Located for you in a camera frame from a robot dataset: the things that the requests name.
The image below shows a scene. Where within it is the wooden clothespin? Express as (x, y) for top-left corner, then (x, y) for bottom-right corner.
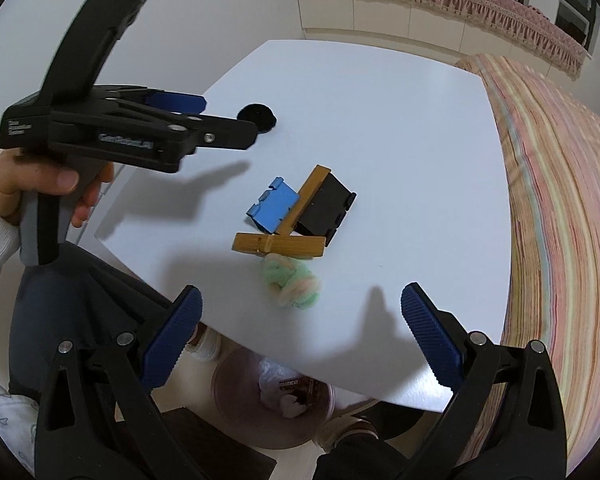
(231, 232), (327, 261)

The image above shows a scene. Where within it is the person's right leg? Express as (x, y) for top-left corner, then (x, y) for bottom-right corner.
(312, 399), (433, 480)

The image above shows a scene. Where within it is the pastel yarn ball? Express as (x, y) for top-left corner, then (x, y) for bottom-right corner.
(261, 254), (324, 312)

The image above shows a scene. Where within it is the white shoe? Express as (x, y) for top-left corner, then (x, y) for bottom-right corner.
(319, 412), (382, 454)
(186, 324), (222, 362)

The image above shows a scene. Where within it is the wooden stick upright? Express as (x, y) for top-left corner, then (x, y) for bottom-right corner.
(278, 164), (334, 237)

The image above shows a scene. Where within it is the white cabinet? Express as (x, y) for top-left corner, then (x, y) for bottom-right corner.
(291, 0), (482, 69)

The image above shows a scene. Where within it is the blue plastic block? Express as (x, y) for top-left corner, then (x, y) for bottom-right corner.
(245, 176), (301, 236)

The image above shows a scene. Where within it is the black round disc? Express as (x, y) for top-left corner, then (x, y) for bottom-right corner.
(237, 103), (277, 135)

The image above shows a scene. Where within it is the crumpled white paper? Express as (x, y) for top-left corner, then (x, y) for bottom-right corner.
(258, 359), (307, 419)

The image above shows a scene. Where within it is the striped bed blanket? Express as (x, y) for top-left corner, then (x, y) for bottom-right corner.
(454, 52), (600, 477)

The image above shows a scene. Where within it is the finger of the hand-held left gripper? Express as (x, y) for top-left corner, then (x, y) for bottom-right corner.
(100, 87), (207, 116)
(114, 101), (259, 152)

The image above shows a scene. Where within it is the person's left hand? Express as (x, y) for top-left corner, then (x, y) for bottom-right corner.
(0, 152), (116, 229)

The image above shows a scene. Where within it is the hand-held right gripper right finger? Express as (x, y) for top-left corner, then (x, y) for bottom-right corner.
(395, 282), (568, 480)

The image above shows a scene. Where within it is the translucent pink waste bin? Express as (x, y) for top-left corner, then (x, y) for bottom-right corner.
(212, 346), (339, 451)

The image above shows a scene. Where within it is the dark glass panel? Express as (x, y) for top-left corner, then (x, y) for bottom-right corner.
(554, 0), (597, 37)

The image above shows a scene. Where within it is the black plastic box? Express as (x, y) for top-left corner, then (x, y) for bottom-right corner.
(295, 172), (357, 247)

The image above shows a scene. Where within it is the person's white patterned shirt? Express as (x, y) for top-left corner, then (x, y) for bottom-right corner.
(0, 280), (37, 466)

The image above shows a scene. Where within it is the dark label wrapper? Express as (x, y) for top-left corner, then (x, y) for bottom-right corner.
(278, 378), (327, 403)

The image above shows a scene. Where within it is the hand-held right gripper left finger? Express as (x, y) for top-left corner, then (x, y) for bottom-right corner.
(32, 285), (216, 480)

